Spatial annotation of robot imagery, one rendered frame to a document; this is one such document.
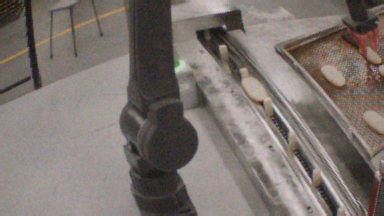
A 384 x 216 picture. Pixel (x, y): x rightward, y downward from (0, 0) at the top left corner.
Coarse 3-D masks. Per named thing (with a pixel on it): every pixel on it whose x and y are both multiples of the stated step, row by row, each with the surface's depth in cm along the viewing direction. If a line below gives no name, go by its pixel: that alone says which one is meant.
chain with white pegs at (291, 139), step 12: (204, 36) 150; (216, 48) 144; (228, 60) 137; (240, 72) 125; (264, 108) 116; (276, 120) 111; (288, 144) 102; (300, 156) 98; (312, 180) 89; (324, 192) 85
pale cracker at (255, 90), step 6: (246, 78) 123; (252, 78) 123; (246, 84) 121; (252, 84) 120; (258, 84) 120; (246, 90) 119; (252, 90) 118; (258, 90) 118; (264, 90) 118; (252, 96) 117; (258, 96) 116; (264, 96) 116
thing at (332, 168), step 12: (228, 36) 144; (240, 48) 136; (252, 60) 130; (264, 72) 124; (276, 96) 116; (288, 108) 109; (300, 120) 104; (312, 132) 100; (312, 144) 97; (324, 156) 92; (336, 168) 87; (336, 180) 85; (348, 192) 79; (360, 204) 75
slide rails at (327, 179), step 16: (208, 48) 142; (224, 64) 133; (240, 64) 132; (240, 80) 125; (272, 96) 117; (256, 112) 113; (272, 128) 107; (288, 128) 105; (304, 144) 99; (288, 160) 96; (320, 160) 93; (304, 176) 90; (320, 176) 88; (336, 192) 83; (320, 208) 80; (352, 208) 77
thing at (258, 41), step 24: (264, 24) 161; (288, 24) 160; (312, 24) 159; (264, 48) 146; (288, 72) 132; (288, 96) 122; (312, 96) 120; (312, 120) 112; (336, 144) 101; (312, 168) 97; (360, 168) 91; (360, 192) 84
